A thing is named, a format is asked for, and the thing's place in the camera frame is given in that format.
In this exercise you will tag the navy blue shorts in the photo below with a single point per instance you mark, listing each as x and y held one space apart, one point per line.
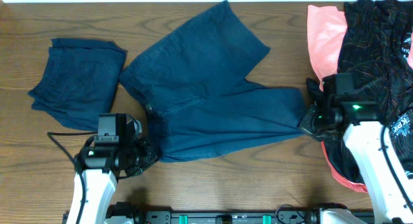
199 103

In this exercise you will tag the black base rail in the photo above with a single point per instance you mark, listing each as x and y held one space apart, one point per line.
226 217

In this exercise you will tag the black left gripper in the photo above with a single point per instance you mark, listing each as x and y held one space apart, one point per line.
151 150

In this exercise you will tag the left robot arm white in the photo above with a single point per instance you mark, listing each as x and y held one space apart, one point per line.
99 166

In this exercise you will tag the pink garment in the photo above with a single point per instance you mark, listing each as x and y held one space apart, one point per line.
326 43

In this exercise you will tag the folded navy shorts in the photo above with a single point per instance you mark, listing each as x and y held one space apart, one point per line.
79 81

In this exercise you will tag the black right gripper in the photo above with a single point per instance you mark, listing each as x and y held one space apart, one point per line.
307 123

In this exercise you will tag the black patterned shirt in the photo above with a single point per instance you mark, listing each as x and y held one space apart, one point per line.
374 72

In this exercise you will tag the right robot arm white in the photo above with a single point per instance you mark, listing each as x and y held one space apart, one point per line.
368 140

